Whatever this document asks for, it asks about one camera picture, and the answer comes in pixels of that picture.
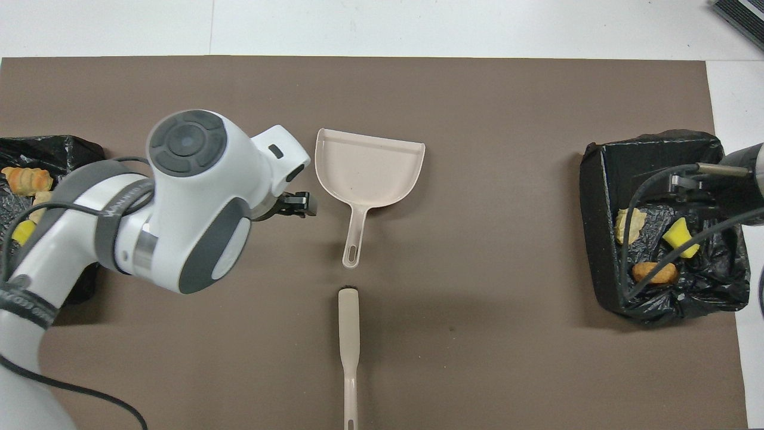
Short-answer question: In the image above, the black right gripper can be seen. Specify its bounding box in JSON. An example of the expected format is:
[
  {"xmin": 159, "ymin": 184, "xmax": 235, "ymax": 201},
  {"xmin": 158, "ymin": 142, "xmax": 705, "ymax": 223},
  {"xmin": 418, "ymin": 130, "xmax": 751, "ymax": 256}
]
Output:
[{"xmin": 668, "ymin": 146, "xmax": 764, "ymax": 226}]

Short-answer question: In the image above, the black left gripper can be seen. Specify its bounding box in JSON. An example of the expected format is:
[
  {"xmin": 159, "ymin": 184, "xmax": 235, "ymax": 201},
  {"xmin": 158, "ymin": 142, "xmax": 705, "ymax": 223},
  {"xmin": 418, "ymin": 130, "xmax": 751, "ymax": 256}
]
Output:
[{"xmin": 251, "ymin": 191, "xmax": 318, "ymax": 223}]

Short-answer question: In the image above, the yellow sponge piece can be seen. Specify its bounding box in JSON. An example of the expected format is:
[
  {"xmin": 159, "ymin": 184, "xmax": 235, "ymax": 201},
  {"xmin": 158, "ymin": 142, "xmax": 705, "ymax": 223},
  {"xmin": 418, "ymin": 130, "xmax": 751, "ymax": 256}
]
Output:
[
  {"xmin": 661, "ymin": 217, "xmax": 701, "ymax": 259},
  {"xmin": 11, "ymin": 219, "xmax": 38, "ymax": 246}
]

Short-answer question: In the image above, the beige plastic dustpan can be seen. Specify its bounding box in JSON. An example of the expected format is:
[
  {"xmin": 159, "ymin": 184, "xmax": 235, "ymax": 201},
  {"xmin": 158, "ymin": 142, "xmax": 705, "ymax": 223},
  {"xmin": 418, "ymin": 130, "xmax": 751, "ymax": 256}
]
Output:
[{"xmin": 315, "ymin": 127, "xmax": 427, "ymax": 269}]

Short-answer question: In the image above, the striped croissant piece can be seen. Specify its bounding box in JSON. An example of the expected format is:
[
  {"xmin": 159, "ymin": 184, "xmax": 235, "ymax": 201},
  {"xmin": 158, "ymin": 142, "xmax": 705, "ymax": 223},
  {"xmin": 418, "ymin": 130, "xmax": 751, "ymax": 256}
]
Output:
[
  {"xmin": 615, "ymin": 207, "xmax": 647, "ymax": 247},
  {"xmin": 1, "ymin": 166, "xmax": 54, "ymax": 196}
]

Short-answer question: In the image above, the brown bread roll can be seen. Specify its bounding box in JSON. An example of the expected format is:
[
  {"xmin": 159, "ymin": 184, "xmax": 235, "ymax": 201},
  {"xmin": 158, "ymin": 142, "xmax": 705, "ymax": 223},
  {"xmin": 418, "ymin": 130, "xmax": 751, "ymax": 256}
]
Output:
[{"xmin": 631, "ymin": 262, "xmax": 679, "ymax": 285}]

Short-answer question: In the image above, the beige hand brush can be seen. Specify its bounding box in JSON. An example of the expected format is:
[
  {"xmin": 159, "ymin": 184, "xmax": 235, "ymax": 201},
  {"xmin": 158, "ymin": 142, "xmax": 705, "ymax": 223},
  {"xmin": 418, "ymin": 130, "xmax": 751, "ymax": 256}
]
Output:
[{"xmin": 337, "ymin": 286, "xmax": 361, "ymax": 430}]

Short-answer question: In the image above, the pale flaky pastry piece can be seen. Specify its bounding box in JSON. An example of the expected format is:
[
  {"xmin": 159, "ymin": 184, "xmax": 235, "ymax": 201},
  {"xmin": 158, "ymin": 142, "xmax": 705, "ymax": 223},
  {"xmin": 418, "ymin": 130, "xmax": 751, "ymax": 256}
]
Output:
[{"xmin": 31, "ymin": 191, "xmax": 54, "ymax": 225}]

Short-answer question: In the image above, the black bag-lined trash bin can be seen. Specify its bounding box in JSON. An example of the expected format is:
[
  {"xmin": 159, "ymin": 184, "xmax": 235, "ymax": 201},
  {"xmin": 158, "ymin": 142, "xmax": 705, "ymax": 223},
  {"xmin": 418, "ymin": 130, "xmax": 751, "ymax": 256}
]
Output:
[
  {"xmin": 0, "ymin": 135, "xmax": 108, "ymax": 305},
  {"xmin": 579, "ymin": 129, "xmax": 751, "ymax": 325}
]

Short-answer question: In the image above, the dark ribbed object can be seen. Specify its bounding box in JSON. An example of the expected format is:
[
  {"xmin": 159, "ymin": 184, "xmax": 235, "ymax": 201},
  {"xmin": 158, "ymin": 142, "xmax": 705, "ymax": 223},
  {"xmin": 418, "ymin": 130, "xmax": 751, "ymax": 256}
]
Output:
[{"xmin": 710, "ymin": 0, "xmax": 764, "ymax": 51}]

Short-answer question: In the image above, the brown paper table mat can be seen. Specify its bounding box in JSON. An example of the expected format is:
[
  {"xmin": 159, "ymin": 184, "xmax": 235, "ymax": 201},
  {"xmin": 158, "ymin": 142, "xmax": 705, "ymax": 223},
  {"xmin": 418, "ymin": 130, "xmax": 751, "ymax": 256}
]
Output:
[{"xmin": 0, "ymin": 56, "xmax": 750, "ymax": 430}]

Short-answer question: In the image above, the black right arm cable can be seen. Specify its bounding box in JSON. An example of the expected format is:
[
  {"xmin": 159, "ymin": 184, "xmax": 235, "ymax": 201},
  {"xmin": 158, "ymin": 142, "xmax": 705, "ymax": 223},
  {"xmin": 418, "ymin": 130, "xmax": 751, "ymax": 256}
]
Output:
[{"xmin": 620, "ymin": 162, "xmax": 764, "ymax": 302}]

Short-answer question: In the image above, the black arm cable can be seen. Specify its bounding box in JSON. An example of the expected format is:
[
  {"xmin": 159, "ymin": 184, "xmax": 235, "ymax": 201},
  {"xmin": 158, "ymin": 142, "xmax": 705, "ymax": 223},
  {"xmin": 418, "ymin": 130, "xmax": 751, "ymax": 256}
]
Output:
[
  {"xmin": 620, "ymin": 162, "xmax": 764, "ymax": 302},
  {"xmin": 0, "ymin": 156, "xmax": 150, "ymax": 430}
]

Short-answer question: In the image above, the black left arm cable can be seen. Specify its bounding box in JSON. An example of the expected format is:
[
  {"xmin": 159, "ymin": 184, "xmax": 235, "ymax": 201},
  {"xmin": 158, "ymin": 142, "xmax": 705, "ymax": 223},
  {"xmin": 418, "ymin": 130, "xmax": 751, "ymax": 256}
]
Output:
[{"xmin": 0, "ymin": 156, "xmax": 150, "ymax": 430}]

